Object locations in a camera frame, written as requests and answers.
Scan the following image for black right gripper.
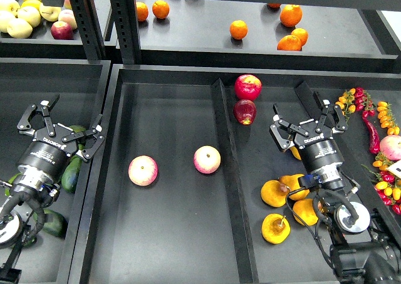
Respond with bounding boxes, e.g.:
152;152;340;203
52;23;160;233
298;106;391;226
269;92;348;174

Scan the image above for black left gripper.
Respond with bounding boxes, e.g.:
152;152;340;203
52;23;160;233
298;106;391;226
16;94;105;184

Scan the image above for yellow pear with stem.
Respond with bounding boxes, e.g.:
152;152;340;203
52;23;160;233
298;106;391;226
261;213;291;245

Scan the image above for dark green avocado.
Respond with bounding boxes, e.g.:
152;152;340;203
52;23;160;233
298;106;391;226
61;157;82;194

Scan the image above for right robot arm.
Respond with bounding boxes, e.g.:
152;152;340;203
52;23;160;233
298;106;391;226
269;93;400;283

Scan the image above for yellow pear lone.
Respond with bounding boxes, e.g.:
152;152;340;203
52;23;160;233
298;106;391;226
289;146;301;160

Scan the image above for yellow pear top pile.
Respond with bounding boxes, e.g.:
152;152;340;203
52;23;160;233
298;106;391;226
278;174;310;201

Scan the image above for yellow pear pile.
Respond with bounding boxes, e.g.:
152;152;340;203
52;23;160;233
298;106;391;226
278;174;310;201
293;199;318;226
261;180;289;208

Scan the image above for yellow pear left pile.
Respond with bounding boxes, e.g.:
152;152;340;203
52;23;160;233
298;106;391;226
261;180;289;208

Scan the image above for yellow pear bottom pile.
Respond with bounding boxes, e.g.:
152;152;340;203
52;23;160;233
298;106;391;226
293;199;318;226

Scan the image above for black left tray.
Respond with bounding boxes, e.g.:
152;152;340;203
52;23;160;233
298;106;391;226
1;58;110;283

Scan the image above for black tray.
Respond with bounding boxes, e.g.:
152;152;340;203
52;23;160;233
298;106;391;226
1;58;110;283
68;65;400;283

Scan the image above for red chili pepper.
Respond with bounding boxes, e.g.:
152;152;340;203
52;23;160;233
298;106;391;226
362;110;380;154

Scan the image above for dark red apple lower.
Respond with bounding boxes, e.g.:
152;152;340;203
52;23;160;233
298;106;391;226
233;100;257;125

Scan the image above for red apple upper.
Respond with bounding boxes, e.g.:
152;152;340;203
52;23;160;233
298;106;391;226
234;74;262;101

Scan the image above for orange cherry tomato vine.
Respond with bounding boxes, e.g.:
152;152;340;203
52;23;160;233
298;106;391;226
377;101;400;135

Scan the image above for pink apple right edge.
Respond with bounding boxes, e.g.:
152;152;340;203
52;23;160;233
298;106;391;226
380;135;400;161

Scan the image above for orange front shelf right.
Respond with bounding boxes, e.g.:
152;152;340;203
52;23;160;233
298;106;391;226
276;34;302;51

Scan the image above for pink apple left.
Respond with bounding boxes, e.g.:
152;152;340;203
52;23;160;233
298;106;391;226
128;155;158;187

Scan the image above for pink apple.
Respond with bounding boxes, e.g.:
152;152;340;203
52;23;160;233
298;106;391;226
193;145;221;174
128;155;158;187

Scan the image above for pink apple centre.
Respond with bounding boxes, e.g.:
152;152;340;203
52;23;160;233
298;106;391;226
193;145;221;174

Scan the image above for red apple on shelf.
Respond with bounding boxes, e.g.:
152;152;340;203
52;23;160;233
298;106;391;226
51;21;73;40

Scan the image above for large orange shelf right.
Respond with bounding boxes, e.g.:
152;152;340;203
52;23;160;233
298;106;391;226
279;4;303;28

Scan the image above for orange centre shelf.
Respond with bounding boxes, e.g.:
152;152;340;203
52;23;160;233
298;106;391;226
229;20;248;40

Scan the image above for black centre tray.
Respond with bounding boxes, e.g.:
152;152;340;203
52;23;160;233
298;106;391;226
68;65;400;283

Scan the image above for orange shelf left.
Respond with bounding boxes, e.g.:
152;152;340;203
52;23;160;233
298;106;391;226
152;0;170;19

